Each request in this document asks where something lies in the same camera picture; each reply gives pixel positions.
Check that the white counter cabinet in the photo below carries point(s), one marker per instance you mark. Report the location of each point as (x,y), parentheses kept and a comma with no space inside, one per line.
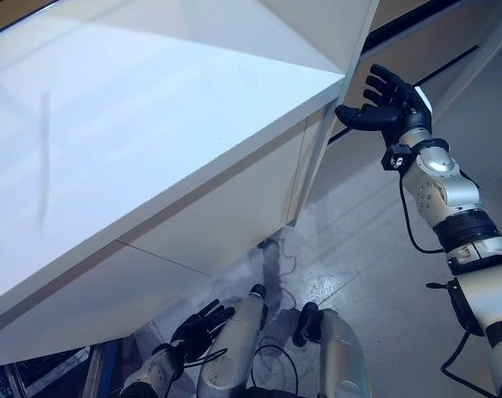
(151,145)

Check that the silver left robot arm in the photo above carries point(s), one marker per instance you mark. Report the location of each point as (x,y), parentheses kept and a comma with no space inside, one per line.
(151,373)

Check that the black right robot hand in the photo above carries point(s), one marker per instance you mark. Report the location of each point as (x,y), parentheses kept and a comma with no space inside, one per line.
(396,108)

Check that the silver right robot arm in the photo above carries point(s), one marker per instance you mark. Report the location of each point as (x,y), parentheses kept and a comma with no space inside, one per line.
(449,195)

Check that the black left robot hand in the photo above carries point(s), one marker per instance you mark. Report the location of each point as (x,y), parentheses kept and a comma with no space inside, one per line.
(196,331)

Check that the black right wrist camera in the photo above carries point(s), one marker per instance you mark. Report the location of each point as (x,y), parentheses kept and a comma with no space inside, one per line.
(395,157)

